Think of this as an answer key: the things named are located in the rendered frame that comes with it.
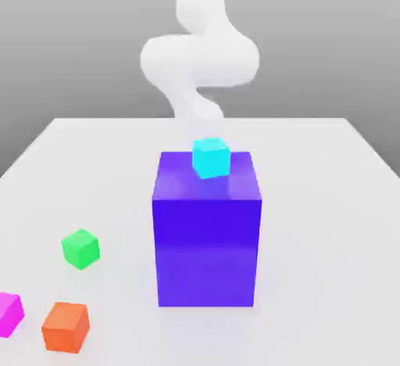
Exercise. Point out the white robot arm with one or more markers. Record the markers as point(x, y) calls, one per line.
point(200, 60)

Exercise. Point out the small magenta cube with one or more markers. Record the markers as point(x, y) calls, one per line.
point(8, 313)

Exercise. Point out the small cyan cube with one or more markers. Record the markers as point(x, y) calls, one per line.
point(211, 160)

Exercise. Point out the small green cube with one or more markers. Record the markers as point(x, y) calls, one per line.
point(80, 249)

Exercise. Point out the large purple box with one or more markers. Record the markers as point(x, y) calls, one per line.
point(206, 247)

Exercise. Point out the small orange cube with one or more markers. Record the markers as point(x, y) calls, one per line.
point(65, 328)

